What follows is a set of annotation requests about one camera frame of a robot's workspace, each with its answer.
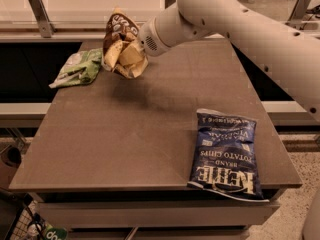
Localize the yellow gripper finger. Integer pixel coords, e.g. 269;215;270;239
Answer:
104;40;123;71
118;41;145;66

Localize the yellow brown chip bag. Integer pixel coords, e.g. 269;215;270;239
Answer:
101;7;148;79

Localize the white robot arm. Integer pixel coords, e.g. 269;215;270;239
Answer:
101;0;320;119

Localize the green jalapeno chip bag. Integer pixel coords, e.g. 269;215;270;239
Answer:
49;48;102;89

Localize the blue Kettle chip bag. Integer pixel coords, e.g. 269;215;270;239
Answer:
188;109;267;202

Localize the dark round floor object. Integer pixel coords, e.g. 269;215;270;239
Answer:
0;145;22;168

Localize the grey table drawer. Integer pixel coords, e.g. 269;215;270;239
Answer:
37;200;280;229

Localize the left metal glass bracket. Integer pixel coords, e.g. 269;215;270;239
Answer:
28;0;54;38

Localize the right metal glass bracket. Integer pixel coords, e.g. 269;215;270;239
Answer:
286;0;311;28

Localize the wire basket with green label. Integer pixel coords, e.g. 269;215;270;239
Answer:
4;201;68;240

